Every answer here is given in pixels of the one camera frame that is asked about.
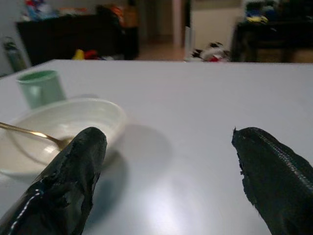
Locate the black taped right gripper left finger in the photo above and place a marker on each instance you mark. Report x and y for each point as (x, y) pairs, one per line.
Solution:
(66, 181)

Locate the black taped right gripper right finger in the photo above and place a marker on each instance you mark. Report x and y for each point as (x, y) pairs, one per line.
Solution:
(278, 178)

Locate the white ceramic bowl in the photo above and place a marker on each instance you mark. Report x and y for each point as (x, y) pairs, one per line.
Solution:
(61, 137)

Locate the gold metal spoon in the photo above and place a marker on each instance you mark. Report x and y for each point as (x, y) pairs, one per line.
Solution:
(36, 134)

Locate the mint green mug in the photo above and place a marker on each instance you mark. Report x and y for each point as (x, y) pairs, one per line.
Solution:
(41, 88)

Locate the yellow and red toy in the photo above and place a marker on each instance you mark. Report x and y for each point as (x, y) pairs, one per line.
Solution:
(85, 54)

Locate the green glass bottle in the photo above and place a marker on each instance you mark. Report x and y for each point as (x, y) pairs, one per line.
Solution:
(14, 56)

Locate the dark wooden table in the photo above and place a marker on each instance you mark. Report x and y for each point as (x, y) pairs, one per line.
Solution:
(274, 39)

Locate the black white plush toy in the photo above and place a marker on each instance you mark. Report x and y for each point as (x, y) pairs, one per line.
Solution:
(211, 52)

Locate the dark wooden sideboard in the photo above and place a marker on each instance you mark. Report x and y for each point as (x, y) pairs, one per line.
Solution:
(73, 36)

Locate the yellow blue clutter pile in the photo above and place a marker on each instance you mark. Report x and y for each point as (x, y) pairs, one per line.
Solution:
(266, 13)

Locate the orange black bag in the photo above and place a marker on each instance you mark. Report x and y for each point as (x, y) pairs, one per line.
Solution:
(117, 14)

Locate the colourful clutter pile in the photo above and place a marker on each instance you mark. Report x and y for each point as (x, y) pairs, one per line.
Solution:
(40, 8)

